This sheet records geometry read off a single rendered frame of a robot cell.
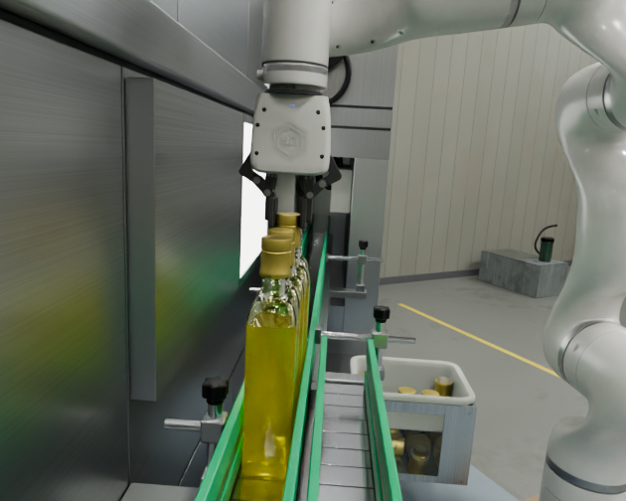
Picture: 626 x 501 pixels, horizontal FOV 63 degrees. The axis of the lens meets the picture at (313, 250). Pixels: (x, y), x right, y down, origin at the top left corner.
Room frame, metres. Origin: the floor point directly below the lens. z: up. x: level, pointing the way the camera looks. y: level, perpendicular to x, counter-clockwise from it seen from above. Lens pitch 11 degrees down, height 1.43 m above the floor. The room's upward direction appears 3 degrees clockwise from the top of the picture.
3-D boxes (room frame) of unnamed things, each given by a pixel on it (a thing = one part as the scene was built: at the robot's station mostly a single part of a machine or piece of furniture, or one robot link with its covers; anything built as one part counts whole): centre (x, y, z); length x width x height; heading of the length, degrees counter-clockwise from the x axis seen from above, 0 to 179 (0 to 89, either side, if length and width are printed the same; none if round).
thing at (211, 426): (0.52, 0.12, 1.11); 0.07 x 0.04 x 0.13; 88
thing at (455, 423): (0.93, -0.17, 0.92); 0.27 x 0.17 x 0.15; 88
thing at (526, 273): (5.78, -2.46, 0.37); 0.81 x 0.61 x 0.74; 30
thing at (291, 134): (0.68, 0.04, 1.45); 0.10 x 0.07 x 0.11; 87
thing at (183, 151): (0.97, 0.16, 1.32); 0.90 x 0.03 x 0.34; 178
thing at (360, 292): (1.46, -0.12, 1.07); 0.17 x 0.05 x 0.23; 88
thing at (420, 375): (0.93, -0.20, 0.97); 0.22 x 0.17 x 0.09; 88
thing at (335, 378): (0.82, -0.08, 1.02); 0.09 x 0.04 x 0.07; 88
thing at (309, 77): (0.68, 0.04, 1.52); 0.09 x 0.08 x 0.03; 87
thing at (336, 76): (1.64, 0.02, 1.66); 0.21 x 0.05 x 0.21; 88
